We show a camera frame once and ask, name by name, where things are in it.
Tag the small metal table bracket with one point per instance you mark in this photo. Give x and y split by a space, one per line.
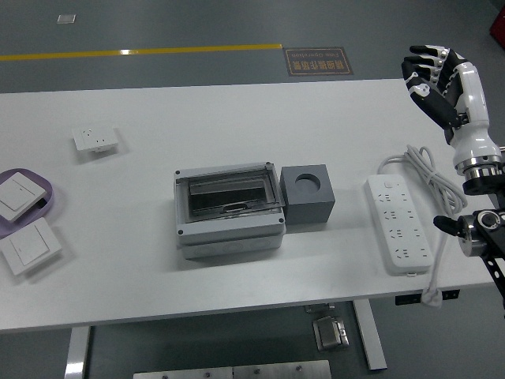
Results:
319 308

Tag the white table leg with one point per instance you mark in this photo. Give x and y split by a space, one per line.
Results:
371 339
77 355

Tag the black table control box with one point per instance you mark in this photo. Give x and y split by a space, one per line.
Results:
406 300

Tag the purple tray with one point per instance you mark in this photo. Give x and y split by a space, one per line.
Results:
6 230

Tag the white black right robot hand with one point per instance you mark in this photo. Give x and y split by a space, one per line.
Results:
473 102

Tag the red object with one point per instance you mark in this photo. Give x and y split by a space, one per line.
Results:
498 27

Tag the yellow floor tape line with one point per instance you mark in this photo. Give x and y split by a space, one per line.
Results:
158 51

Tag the grey cube with round hole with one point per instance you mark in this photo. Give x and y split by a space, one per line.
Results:
307 209

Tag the small metal floor plate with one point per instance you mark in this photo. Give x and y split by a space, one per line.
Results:
66 19

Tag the white switch panel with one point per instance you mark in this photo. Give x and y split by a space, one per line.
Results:
16 195
29 245

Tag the metal floor hatch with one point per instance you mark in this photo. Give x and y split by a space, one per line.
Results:
329 333

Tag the grey box with clear lid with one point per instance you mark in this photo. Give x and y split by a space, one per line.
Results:
229 237

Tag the brown floor sign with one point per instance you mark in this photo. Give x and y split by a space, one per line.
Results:
317 61

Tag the white power strip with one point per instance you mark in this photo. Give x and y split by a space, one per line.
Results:
398 229

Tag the white wall socket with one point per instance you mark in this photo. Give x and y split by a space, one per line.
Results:
92 137

